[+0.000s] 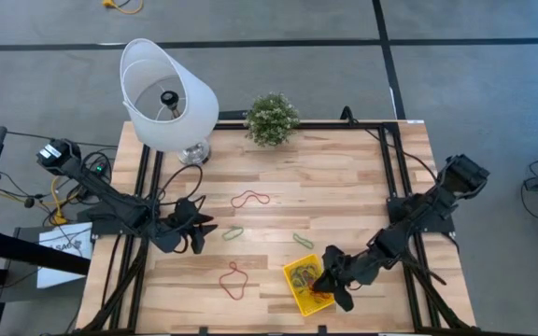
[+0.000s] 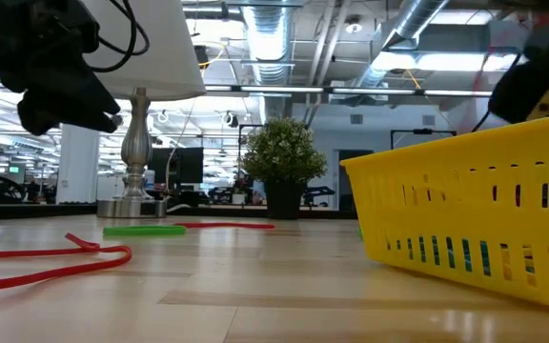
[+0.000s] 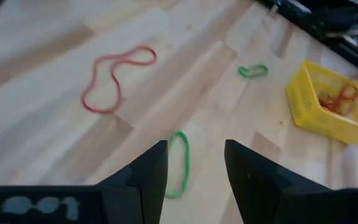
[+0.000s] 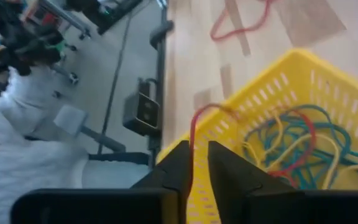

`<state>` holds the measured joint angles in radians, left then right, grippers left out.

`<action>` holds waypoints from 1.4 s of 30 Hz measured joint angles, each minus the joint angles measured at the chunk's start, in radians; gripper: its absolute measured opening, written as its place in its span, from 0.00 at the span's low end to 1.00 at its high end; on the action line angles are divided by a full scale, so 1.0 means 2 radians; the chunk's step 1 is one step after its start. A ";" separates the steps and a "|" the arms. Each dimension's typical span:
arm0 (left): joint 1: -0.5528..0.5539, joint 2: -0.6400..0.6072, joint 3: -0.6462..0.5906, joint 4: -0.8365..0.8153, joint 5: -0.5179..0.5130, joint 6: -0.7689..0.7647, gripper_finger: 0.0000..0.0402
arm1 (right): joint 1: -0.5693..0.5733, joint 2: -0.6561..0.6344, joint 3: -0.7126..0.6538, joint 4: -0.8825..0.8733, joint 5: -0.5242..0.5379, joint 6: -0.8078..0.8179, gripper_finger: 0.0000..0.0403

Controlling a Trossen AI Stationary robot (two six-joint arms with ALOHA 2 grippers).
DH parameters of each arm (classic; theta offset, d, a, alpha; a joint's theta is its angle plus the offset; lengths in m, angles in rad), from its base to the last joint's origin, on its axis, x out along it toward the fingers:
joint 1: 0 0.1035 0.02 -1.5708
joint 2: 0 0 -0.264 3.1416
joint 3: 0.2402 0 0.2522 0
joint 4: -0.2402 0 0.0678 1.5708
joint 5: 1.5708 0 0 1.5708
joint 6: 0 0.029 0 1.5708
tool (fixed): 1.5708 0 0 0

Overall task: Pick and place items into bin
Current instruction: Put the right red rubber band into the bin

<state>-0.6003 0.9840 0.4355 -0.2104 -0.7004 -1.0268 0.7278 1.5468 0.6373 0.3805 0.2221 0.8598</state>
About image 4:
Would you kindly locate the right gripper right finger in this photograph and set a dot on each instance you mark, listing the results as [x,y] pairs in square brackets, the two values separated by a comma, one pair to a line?
[244,193]

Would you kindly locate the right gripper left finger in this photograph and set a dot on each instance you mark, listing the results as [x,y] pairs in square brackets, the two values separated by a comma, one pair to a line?
[166,180]

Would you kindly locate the red rubber band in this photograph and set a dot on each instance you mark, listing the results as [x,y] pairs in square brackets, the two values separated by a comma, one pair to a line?
[244,30]
[192,130]

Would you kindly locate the yellow rubber band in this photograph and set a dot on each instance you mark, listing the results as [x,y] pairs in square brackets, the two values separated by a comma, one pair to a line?
[336,155]
[280,130]

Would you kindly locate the yellow slotted plastic bin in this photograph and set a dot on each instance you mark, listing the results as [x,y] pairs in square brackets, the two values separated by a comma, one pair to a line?
[297,56]

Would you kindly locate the grey office chair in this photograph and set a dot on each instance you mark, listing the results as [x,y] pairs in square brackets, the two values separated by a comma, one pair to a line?
[70,119]

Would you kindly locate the person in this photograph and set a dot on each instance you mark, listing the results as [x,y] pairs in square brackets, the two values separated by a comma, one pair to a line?
[17,155]

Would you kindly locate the black device green light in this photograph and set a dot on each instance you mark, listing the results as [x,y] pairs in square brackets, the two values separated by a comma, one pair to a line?
[117,15]

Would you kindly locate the grey table leg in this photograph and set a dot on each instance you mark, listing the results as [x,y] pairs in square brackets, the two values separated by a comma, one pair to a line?
[67,15]

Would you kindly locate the black table-level camera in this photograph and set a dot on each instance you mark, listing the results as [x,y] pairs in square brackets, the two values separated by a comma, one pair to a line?
[141,113]

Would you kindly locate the black aluminium table frame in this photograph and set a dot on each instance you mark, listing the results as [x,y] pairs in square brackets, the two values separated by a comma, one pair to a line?
[160,62]

